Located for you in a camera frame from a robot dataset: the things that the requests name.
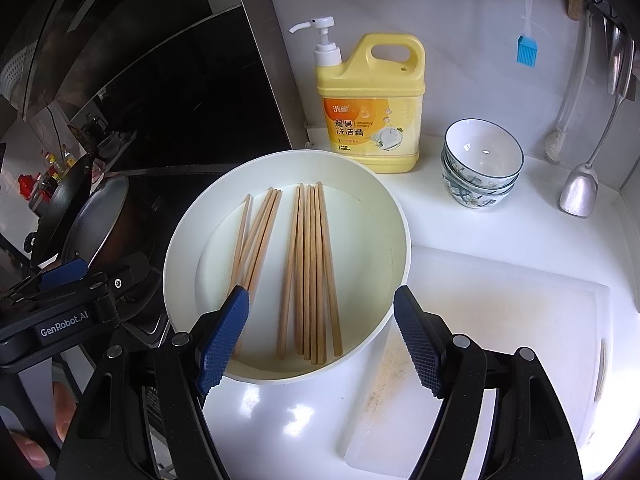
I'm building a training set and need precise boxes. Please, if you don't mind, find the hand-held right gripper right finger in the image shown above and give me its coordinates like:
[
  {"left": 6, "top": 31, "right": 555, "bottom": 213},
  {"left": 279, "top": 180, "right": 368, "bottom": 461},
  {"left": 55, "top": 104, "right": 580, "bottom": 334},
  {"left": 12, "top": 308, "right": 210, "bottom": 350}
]
[{"left": 392, "top": 285, "right": 583, "bottom": 480}]

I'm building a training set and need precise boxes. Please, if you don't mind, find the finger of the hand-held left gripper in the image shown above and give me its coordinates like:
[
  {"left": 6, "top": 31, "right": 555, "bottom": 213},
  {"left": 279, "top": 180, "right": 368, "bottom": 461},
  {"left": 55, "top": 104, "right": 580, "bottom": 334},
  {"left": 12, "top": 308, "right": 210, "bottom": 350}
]
[
  {"left": 92, "top": 254, "right": 151, "bottom": 307},
  {"left": 0, "top": 257, "right": 94, "bottom": 311}
]

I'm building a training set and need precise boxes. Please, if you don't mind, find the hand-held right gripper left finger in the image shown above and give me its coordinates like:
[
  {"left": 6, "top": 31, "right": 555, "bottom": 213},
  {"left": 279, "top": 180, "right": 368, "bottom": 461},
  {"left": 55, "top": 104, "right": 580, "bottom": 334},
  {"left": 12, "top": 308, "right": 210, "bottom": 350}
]
[{"left": 55, "top": 285, "right": 251, "bottom": 480}]

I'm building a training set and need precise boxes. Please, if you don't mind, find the bundle of bamboo chopsticks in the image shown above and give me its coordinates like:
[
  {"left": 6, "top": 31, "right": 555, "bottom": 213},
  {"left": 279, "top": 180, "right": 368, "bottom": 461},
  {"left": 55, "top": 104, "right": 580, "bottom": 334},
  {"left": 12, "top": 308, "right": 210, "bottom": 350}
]
[{"left": 227, "top": 182, "right": 344, "bottom": 366}]

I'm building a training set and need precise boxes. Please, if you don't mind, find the round white basin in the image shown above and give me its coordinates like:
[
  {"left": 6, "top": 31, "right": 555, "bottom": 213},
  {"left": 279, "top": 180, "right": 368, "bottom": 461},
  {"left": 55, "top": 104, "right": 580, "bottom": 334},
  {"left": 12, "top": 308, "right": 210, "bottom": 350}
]
[{"left": 162, "top": 149, "right": 413, "bottom": 386}]

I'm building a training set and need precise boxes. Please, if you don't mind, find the person's left hand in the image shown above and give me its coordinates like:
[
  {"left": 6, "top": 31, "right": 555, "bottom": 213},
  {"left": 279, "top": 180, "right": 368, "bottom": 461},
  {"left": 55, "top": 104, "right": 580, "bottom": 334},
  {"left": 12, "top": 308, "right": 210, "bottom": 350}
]
[{"left": 9, "top": 381, "right": 77, "bottom": 467}]

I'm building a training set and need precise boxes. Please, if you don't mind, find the black gas stove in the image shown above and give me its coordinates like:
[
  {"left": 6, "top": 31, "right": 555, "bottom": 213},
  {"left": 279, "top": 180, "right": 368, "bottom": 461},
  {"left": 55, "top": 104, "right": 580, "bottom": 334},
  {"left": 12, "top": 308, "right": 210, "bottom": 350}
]
[{"left": 115, "top": 260, "right": 173, "bottom": 346}]

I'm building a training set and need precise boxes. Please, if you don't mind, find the dark saucepan with steel interior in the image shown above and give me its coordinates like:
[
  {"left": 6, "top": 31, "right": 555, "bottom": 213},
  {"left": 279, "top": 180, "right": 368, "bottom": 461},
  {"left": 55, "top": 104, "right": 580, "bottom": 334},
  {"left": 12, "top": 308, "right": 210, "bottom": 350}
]
[{"left": 60, "top": 175, "right": 146, "bottom": 281}]

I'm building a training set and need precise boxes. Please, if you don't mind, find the black wok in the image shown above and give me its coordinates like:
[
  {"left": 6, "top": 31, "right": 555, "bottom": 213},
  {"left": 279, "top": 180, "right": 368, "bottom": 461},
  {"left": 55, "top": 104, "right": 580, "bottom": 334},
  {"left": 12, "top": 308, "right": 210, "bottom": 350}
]
[{"left": 27, "top": 152, "right": 96, "bottom": 268}]

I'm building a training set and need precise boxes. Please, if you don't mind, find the white plastic cutting board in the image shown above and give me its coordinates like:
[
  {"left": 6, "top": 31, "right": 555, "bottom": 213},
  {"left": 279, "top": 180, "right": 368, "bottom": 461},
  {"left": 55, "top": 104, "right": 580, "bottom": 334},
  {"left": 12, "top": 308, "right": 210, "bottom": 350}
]
[{"left": 342, "top": 245, "right": 613, "bottom": 480}]

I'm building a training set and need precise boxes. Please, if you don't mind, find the group of condiment bottles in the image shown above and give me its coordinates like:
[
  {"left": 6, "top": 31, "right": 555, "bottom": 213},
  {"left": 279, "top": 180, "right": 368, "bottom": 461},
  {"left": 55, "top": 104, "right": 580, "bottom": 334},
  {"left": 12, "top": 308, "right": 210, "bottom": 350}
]
[{"left": 17, "top": 145, "right": 76, "bottom": 201}]

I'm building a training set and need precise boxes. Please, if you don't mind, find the blue patterned white bowl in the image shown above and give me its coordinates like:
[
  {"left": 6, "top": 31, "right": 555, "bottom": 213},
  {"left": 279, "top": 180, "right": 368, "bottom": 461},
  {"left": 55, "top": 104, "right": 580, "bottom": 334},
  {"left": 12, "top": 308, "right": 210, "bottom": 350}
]
[
  {"left": 442, "top": 160, "right": 518, "bottom": 198},
  {"left": 444, "top": 118, "right": 525, "bottom": 186},
  {"left": 443, "top": 175, "right": 513, "bottom": 210}
]

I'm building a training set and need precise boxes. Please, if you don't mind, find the white perforated basket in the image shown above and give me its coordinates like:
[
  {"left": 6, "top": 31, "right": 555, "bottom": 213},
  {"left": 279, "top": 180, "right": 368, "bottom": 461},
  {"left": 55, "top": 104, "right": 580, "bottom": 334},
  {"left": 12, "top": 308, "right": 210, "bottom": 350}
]
[{"left": 0, "top": 40, "right": 39, "bottom": 97}]

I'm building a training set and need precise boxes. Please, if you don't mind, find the metal ladle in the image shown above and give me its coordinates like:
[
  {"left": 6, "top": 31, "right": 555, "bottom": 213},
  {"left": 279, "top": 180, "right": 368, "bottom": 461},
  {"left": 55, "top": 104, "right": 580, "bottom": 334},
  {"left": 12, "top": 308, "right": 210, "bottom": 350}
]
[{"left": 559, "top": 40, "right": 636, "bottom": 218}]

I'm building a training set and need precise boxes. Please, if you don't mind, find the yellow dish soap pump bottle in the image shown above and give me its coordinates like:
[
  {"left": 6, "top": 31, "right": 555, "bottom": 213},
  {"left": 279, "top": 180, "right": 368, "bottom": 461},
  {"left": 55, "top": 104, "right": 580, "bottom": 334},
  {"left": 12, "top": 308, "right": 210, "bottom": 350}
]
[{"left": 289, "top": 16, "right": 426, "bottom": 175}]

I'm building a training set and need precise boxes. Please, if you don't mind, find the black range hood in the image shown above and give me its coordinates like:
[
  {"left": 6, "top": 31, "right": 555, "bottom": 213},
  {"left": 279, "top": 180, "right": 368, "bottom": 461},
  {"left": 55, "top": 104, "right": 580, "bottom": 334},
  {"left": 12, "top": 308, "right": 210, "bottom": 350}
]
[{"left": 0, "top": 0, "right": 271, "bottom": 126}]

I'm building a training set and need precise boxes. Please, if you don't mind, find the blue silicone basting brush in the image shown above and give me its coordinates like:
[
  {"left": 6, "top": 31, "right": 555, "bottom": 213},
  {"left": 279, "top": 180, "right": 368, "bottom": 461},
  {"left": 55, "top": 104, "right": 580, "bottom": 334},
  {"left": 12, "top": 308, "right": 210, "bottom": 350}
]
[{"left": 516, "top": 0, "right": 540, "bottom": 67}]

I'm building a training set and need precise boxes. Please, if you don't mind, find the hanging steel utensil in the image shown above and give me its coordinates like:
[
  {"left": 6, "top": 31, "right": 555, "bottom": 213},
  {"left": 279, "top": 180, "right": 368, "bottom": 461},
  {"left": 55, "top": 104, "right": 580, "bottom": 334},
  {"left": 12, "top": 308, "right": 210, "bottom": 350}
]
[{"left": 605, "top": 22, "right": 633, "bottom": 97}]

